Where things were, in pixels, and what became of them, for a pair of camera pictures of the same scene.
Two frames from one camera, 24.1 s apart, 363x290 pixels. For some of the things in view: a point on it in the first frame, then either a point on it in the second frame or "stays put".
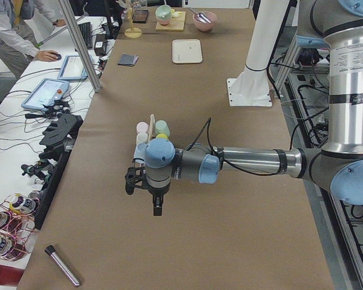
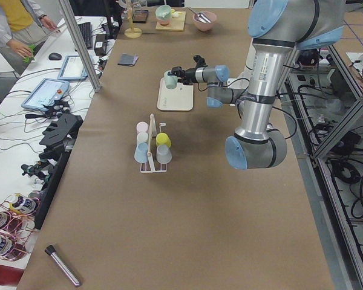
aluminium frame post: x=66 y=8 stays put
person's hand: x=46 y=55 to x=23 y=51
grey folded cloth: x=128 y=60 stays put
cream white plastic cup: x=141 y=137 stays put
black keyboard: x=86 y=29 stays put
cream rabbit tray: x=185 y=51 to x=180 y=98
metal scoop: x=200 y=17 stays put
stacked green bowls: x=163 y=13 stays put
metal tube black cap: x=50 y=250 stays put
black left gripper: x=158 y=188 to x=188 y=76
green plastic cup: x=161 y=127 to x=170 y=81
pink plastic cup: x=142 y=127 stays put
